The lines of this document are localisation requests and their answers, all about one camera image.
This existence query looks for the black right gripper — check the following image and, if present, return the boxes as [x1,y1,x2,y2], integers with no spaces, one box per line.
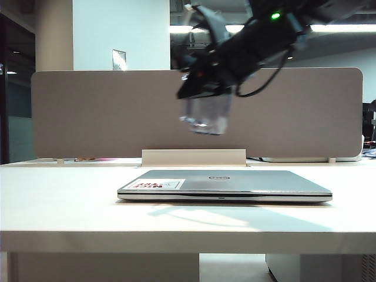
[176,20,283,99]

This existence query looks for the transparent grey faceted cup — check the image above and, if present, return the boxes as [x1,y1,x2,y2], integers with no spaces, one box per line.
[179,93,233,136]

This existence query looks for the silver Dell laptop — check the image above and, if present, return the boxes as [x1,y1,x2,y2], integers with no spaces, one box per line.
[117,169,333,203]

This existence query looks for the beige desk partition screen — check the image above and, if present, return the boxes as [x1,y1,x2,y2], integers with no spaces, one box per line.
[31,67,365,161]

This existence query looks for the white red Nice Try sticker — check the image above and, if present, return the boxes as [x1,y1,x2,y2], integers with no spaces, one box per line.
[126,178,186,191]

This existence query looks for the long ceiling light strip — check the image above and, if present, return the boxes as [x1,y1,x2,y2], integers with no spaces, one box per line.
[169,24,376,34]

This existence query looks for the person in dark clothes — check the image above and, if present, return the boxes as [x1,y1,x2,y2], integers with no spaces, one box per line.
[367,99,376,139]

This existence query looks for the dark glass door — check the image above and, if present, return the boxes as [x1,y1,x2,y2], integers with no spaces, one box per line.
[0,13,36,165]

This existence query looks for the white desk leg panel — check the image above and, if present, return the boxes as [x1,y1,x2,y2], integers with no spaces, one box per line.
[10,252,200,282]

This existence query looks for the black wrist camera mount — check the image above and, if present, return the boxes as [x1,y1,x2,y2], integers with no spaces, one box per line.
[184,2,233,41]

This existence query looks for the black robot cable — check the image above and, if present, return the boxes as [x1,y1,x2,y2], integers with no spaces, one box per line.
[234,43,296,98]

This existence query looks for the white desk cable tray flap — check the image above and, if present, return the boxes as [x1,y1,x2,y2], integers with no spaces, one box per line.
[141,149,247,167]

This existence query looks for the small wall poster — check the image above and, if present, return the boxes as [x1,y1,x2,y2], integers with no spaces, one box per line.
[112,49,127,72]

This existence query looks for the white drawer pedestal cabinet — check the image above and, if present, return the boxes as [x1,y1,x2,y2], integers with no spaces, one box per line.
[266,254,376,282]

